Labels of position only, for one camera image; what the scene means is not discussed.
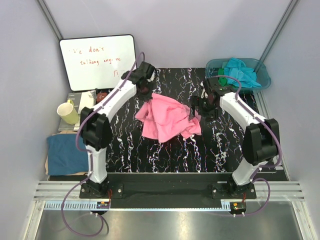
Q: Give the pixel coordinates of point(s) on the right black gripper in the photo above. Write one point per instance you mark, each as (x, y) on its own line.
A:
(196, 101)

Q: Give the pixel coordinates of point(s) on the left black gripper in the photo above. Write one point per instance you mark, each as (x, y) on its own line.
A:
(148, 96)

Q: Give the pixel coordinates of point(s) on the pink t shirt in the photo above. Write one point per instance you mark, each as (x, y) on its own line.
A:
(164, 118)

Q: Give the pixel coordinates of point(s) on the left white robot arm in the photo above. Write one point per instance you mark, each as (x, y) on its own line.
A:
(95, 122)

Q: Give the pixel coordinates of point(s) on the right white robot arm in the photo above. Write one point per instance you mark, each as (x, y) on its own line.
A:
(261, 142)

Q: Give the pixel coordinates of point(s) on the green t shirt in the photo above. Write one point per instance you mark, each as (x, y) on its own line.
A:
(223, 81)

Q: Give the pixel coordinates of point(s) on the dark red small box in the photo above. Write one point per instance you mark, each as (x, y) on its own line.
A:
(101, 96)

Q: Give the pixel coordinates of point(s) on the turquoise t shirt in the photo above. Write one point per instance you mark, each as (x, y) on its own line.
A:
(237, 69)

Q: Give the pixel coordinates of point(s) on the black marbled table mat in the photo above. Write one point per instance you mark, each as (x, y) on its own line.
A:
(217, 149)

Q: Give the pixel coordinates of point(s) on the grey white booklet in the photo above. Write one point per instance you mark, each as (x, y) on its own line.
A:
(81, 100)

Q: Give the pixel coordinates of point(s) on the teal plastic basin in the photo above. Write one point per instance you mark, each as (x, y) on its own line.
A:
(260, 69)

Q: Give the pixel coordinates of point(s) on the yellow green mug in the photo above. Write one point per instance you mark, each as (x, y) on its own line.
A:
(68, 113)

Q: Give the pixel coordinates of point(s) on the folded blue t shirt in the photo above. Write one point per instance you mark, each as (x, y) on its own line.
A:
(66, 156)

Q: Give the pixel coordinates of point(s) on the white whiteboard black frame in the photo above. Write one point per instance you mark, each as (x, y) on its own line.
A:
(97, 62)

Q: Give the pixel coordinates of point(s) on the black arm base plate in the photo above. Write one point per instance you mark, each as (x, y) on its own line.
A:
(168, 191)

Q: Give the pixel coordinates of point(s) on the white slotted cable duct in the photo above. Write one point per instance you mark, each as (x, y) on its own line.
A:
(97, 206)

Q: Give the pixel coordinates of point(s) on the aluminium extrusion rail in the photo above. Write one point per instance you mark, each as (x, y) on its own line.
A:
(279, 190)

